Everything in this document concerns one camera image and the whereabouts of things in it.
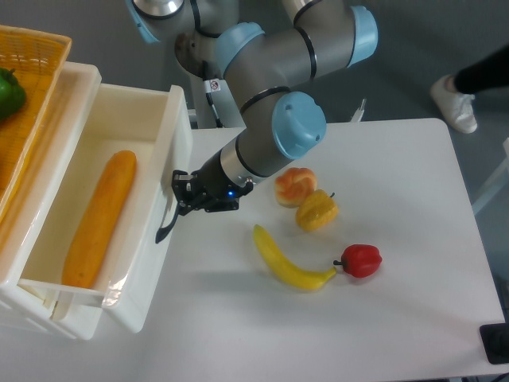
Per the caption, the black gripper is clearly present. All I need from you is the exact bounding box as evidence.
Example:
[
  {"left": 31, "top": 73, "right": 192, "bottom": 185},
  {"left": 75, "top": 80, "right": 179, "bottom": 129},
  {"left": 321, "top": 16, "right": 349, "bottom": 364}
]
[{"left": 171, "top": 161, "right": 254, "bottom": 216}]

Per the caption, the white drawer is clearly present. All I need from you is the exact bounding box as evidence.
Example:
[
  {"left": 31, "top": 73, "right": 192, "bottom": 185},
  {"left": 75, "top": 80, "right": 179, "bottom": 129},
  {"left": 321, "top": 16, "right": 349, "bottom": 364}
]
[{"left": 19, "top": 84, "right": 192, "bottom": 340}]

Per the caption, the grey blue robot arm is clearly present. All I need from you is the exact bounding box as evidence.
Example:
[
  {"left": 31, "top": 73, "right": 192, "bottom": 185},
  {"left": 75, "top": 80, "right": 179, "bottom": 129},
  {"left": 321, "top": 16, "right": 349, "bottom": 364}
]
[{"left": 127, "top": 1, "right": 379, "bottom": 216}]

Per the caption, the white drawer cabinet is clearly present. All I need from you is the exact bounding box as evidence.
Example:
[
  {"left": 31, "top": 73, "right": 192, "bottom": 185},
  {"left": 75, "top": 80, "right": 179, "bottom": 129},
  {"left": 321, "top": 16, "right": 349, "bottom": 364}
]
[{"left": 1, "top": 62, "right": 101, "bottom": 340}]

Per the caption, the round bread roll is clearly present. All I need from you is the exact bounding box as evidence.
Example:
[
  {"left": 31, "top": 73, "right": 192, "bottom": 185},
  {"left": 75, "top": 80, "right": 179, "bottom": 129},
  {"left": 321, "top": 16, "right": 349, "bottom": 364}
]
[{"left": 274, "top": 167, "right": 317, "bottom": 208}]

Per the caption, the yellow banana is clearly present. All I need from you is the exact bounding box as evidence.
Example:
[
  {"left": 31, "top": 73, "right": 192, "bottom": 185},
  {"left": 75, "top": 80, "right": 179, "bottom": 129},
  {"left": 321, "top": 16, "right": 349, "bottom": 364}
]
[{"left": 252, "top": 224, "right": 336, "bottom": 291}]

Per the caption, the orange baguette bread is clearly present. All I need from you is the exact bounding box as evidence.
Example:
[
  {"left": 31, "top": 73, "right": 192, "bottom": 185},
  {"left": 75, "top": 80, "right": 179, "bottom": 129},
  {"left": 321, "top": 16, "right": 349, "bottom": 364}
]
[{"left": 61, "top": 150, "right": 137, "bottom": 289}]

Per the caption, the yellow bell pepper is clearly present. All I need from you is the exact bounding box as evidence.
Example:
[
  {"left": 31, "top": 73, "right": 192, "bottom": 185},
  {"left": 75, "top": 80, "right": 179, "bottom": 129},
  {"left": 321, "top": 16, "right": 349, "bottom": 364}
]
[{"left": 295, "top": 189, "right": 339, "bottom": 232}]

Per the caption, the red bell pepper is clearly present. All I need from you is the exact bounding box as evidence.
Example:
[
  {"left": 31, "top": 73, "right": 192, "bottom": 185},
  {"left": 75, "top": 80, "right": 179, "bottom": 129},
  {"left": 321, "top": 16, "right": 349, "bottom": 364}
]
[{"left": 333, "top": 244, "right": 383, "bottom": 279}]

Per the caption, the green bell pepper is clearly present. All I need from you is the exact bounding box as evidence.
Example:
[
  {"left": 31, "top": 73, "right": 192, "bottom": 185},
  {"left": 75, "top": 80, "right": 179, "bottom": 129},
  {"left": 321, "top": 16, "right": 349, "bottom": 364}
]
[{"left": 0, "top": 68, "right": 26, "bottom": 120}]

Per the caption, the yellow woven basket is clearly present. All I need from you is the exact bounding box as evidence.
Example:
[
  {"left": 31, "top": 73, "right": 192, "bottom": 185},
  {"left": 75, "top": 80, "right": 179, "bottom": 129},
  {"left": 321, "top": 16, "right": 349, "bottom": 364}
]
[{"left": 1, "top": 25, "right": 72, "bottom": 216}]

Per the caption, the white sneaker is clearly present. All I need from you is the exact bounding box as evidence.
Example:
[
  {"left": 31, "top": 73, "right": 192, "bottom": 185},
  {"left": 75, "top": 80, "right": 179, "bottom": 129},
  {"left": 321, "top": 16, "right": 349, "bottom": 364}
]
[{"left": 430, "top": 76, "right": 478, "bottom": 134}]

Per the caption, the black device at edge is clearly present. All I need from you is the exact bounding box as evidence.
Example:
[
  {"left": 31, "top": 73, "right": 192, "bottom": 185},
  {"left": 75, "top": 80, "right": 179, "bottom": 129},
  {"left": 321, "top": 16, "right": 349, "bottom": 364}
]
[{"left": 480, "top": 323, "right": 508, "bottom": 364}]

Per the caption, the white frame at right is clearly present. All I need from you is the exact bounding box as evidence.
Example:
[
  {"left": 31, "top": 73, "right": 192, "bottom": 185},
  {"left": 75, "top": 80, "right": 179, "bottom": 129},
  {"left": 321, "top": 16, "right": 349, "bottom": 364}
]
[{"left": 472, "top": 138, "right": 508, "bottom": 215}]

